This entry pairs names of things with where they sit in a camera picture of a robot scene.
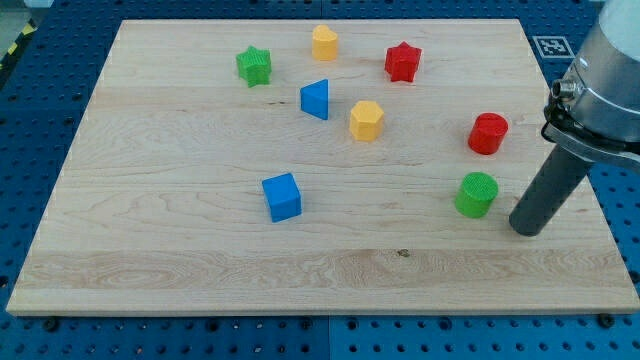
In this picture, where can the yellow hexagon block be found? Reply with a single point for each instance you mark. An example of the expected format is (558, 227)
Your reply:
(366, 121)

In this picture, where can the green cylinder block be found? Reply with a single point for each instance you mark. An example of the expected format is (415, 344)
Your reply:
(476, 194)

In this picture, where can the light wooden board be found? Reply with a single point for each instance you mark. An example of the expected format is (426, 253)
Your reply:
(159, 208)

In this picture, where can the red star block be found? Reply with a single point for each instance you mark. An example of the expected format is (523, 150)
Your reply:
(402, 62)

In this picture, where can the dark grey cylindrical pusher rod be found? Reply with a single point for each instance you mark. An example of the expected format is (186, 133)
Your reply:
(555, 181)

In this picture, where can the white fiducial marker tag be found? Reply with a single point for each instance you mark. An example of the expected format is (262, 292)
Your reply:
(553, 47)

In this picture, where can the blue triangle block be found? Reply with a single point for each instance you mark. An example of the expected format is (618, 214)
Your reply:
(314, 99)

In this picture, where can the blue cube block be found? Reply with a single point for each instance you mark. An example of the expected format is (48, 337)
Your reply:
(283, 197)

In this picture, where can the green star block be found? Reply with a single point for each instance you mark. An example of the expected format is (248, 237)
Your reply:
(254, 66)

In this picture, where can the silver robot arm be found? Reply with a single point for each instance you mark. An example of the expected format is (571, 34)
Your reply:
(592, 116)

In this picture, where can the red cylinder block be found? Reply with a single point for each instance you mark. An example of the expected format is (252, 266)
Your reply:
(487, 133)

